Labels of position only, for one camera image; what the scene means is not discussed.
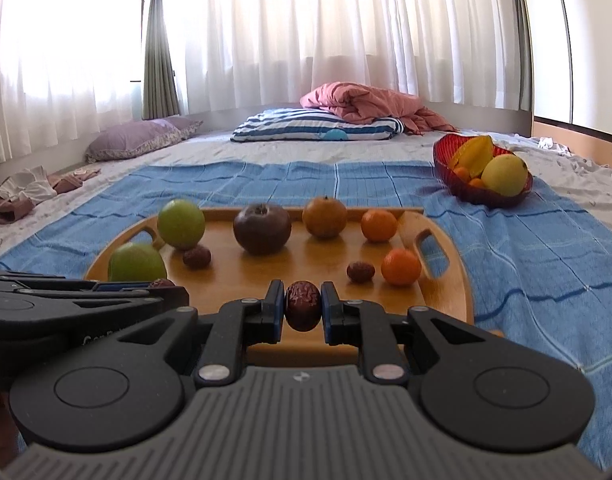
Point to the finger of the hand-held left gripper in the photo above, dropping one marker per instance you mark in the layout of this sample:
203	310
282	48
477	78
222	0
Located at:
121	287
136	297

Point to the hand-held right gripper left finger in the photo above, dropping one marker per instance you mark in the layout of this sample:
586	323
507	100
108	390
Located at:
279	315

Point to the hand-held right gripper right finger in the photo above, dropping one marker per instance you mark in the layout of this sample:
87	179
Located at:
326	317

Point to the red date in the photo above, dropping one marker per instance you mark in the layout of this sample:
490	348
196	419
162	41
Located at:
162	283
360	271
196	256
302	305

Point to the green apple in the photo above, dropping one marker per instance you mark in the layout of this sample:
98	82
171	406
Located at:
136	262
181	225

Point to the wooden tray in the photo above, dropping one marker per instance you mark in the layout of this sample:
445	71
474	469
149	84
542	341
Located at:
286	260

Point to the dark purple tomato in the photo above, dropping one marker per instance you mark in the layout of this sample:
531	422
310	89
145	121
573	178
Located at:
261	230

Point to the small tangerine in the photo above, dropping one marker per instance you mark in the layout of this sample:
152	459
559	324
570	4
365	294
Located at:
379	226
401	267

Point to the large brownish orange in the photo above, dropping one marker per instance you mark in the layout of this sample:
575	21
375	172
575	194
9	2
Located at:
325	217

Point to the dusty pink garment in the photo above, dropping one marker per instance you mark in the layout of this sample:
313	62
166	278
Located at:
71	182

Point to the brown garment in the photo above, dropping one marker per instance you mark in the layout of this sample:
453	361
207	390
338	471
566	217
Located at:
6	212

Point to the white garment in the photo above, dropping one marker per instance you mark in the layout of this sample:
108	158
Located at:
26	187

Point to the purple pillow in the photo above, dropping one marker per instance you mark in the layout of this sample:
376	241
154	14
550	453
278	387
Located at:
131	137

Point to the grey printed bed sheet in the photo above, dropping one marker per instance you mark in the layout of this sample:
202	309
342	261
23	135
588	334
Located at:
286	152

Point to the blue white striped pillow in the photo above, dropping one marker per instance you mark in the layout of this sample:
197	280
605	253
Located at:
296	125

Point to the blue checked blanket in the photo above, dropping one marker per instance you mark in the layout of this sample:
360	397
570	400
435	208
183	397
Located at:
511	260

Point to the tiny orange kumquat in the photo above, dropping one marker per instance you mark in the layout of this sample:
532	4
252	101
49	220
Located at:
462	175
477	183

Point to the red glass bowl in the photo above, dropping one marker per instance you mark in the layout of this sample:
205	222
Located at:
443	157

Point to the pink quilt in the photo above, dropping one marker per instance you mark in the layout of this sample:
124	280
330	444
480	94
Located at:
366	100

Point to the yellow starfruit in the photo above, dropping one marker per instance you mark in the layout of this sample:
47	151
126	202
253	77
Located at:
473	152

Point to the yellow mango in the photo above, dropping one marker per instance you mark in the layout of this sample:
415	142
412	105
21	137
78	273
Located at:
506	175

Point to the grey-green curtain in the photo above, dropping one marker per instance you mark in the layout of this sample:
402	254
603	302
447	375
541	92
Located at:
158	60
522	35

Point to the white crumpled cloth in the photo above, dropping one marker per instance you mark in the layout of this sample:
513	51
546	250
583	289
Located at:
551	142

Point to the white sheer curtain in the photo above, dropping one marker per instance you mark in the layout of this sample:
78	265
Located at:
286	20

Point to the light wooden panel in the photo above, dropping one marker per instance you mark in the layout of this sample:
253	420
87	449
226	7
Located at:
586	147

